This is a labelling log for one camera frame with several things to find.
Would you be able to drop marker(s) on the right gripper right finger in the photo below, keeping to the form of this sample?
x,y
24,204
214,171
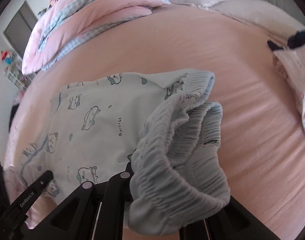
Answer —
x,y
232,222

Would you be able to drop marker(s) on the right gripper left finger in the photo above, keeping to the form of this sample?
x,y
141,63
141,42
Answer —
x,y
90,211

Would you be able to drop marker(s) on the cartoon print pajama pants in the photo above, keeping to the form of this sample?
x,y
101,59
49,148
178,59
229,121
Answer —
x,y
177,177

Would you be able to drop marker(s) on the cartoon print pajama top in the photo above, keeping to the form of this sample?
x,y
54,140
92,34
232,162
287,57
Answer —
x,y
93,128

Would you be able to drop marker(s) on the white shelf rack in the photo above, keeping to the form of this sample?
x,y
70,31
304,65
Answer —
x,y
14,75

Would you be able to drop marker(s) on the red blue plush toy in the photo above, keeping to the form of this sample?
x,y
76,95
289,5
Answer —
x,y
7,56

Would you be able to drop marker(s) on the white light blue garment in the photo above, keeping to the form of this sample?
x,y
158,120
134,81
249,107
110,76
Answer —
x,y
290,64

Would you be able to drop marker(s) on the grey door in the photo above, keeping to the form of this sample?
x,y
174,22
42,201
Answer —
x,y
19,29

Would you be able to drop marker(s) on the dark navy garment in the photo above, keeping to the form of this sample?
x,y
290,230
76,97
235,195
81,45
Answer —
x,y
293,42

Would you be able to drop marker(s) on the pink folded quilt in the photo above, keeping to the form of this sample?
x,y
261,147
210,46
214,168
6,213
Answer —
x,y
71,23

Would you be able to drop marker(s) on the white fluffy blanket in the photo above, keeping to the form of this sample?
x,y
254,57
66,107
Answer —
x,y
255,12

